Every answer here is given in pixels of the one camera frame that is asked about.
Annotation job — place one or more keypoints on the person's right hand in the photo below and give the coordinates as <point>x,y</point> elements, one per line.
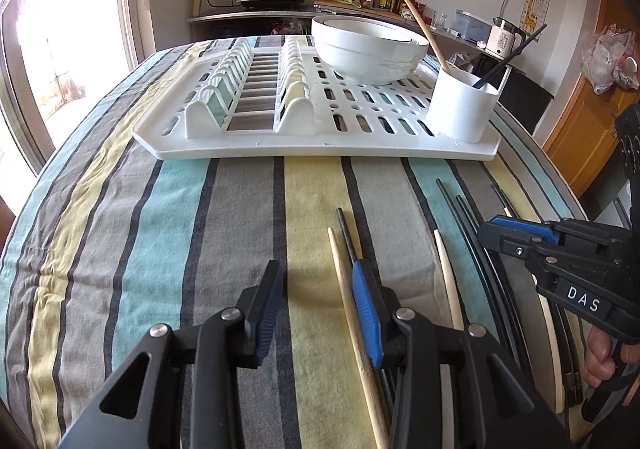
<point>597,359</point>

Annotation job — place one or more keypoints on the white electric kettle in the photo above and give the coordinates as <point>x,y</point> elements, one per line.
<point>502,39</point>

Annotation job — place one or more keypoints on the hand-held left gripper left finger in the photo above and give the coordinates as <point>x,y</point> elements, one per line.
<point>270,324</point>

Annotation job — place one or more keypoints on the white plastic dish rack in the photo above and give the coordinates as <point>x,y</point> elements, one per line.
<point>320,143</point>

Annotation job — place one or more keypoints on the large white bowl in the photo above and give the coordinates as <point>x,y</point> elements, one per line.
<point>365,61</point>

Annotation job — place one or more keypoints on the plastic bag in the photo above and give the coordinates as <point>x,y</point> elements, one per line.
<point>610,59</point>

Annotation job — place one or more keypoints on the clear plastic container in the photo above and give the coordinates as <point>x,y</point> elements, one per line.
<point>470,25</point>

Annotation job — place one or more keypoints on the black cooktop stove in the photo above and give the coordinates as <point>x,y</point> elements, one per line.
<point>272,1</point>

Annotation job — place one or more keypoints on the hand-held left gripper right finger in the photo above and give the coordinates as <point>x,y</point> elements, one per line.
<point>366,314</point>

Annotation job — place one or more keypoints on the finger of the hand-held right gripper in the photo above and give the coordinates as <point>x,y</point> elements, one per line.
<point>520,228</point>
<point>505,241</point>

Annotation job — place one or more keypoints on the pale wooden chopstick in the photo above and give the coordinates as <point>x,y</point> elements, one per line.
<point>447,274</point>

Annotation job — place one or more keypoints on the white utensil holder cup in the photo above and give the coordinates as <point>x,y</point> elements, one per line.
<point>460,109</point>

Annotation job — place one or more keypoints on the brown wooden chopstick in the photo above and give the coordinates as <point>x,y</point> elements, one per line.
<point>357,339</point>
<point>422,26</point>

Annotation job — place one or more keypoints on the glass sliding door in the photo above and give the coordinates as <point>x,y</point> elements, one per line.
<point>60,29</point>

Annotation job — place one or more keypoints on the small white bowl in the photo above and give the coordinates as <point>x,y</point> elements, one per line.
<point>380,31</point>

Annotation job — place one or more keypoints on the wooden cutting board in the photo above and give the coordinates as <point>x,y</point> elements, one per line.
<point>340,4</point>

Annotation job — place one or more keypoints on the striped tablecloth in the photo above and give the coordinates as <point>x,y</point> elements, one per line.
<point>150,229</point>

